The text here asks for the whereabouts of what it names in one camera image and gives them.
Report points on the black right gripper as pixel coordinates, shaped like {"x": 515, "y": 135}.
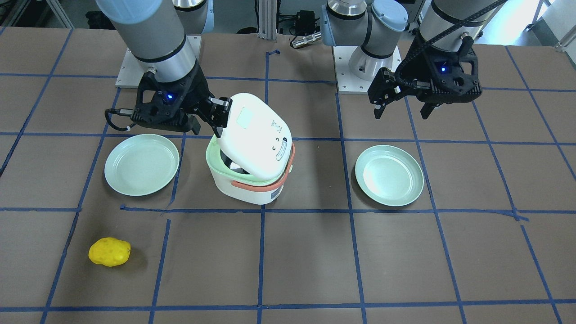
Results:
{"x": 196, "y": 91}

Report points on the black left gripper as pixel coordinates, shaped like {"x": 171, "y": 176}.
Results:
{"x": 417, "y": 64}

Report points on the white rice cooker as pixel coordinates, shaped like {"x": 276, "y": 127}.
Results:
{"x": 253, "y": 157}

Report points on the green plate near left arm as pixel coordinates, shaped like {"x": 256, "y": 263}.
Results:
{"x": 389, "y": 175}

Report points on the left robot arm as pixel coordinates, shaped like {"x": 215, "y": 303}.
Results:
{"x": 377, "y": 27}

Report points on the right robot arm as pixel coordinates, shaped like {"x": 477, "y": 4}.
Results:
{"x": 151, "y": 30}

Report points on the green plate near right arm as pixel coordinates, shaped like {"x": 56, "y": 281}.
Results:
{"x": 142, "y": 165}

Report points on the yellow potato toy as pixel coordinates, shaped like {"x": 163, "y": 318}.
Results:
{"x": 109, "y": 252}

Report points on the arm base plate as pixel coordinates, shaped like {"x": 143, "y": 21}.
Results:
{"x": 355, "y": 70}
{"x": 173, "y": 69}

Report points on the aluminium frame post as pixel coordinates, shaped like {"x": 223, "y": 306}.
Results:
{"x": 267, "y": 19}

